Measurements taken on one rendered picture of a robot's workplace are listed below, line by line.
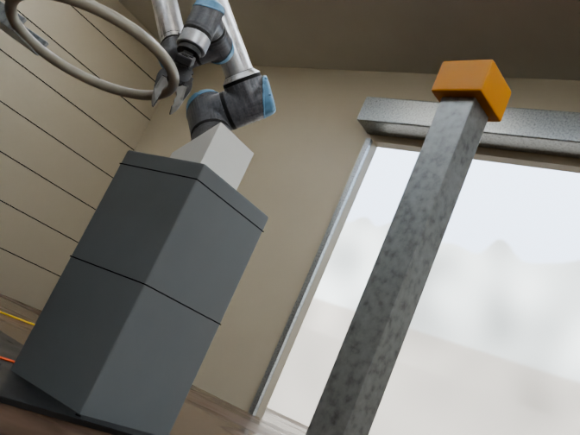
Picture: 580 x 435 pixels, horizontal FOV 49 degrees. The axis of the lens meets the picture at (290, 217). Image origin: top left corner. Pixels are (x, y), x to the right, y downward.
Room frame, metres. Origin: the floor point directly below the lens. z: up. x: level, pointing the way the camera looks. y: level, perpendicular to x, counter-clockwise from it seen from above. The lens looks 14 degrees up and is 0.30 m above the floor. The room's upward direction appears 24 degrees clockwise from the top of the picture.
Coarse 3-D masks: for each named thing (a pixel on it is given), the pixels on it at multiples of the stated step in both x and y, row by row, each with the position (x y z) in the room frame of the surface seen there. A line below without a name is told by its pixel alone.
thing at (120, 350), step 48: (144, 192) 2.10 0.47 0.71; (192, 192) 1.98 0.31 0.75; (96, 240) 2.17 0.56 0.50; (144, 240) 2.03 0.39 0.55; (192, 240) 2.05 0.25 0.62; (240, 240) 2.21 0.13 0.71; (96, 288) 2.09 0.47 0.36; (144, 288) 1.98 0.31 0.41; (192, 288) 2.12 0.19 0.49; (48, 336) 2.16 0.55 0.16; (96, 336) 2.03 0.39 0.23; (144, 336) 2.04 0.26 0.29; (192, 336) 2.20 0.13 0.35; (48, 384) 2.09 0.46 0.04; (96, 384) 1.98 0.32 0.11; (144, 384) 2.12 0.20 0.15
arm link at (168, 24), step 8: (152, 0) 1.98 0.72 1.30; (160, 0) 1.94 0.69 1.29; (168, 0) 1.94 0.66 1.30; (176, 0) 1.97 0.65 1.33; (160, 8) 1.93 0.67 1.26; (168, 8) 1.92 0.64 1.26; (176, 8) 1.94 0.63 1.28; (160, 16) 1.92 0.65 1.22; (168, 16) 1.90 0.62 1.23; (176, 16) 1.91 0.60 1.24; (160, 24) 1.91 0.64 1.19; (168, 24) 1.89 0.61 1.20; (176, 24) 1.89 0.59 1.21; (160, 32) 1.90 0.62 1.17; (168, 32) 1.87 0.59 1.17; (176, 32) 1.87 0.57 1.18; (160, 40) 1.91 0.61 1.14; (168, 40) 1.86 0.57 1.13; (176, 40) 1.85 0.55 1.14; (168, 48) 1.85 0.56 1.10; (176, 48) 1.84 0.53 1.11; (200, 64) 1.87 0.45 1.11
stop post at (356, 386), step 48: (480, 96) 1.18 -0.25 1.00; (432, 144) 1.23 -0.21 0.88; (432, 192) 1.20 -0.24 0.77; (384, 240) 1.24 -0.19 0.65; (432, 240) 1.22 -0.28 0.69; (384, 288) 1.21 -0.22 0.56; (384, 336) 1.19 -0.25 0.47; (336, 384) 1.23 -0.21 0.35; (384, 384) 1.24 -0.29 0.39; (336, 432) 1.20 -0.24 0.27
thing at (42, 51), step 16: (16, 0) 1.51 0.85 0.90; (64, 0) 1.42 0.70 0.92; (80, 0) 1.42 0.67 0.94; (16, 16) 1.63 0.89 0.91; (112, 16) 1.43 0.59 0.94; (16, 32) 1.69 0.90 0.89; (128, 32) 1.47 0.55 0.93; (144, 32) 1.48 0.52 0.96; (160, 48) 1.52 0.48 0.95; (64, 64) 1.83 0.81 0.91; (80, 80) 1.88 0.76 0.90; (96, 80) 1.87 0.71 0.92; (176, 80) 1.66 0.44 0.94; (128, 96) 1.87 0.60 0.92; (144, 96) 1.84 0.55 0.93; (160, 96) 1.79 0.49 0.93
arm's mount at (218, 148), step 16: (224, 128) 2.14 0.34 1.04; (192, 144) 2.17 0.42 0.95; (208, 144) 2.12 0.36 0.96; (224, 144) 2.17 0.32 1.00; (240, 144) 2.22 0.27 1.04; (192, 160) 2.15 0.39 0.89; (208, 160) 2.14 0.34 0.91; (224, 160) 2.19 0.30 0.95; (240, 160) 2.25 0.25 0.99; (224, 176) 2.22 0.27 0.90; (240, 176) 2.28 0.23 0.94
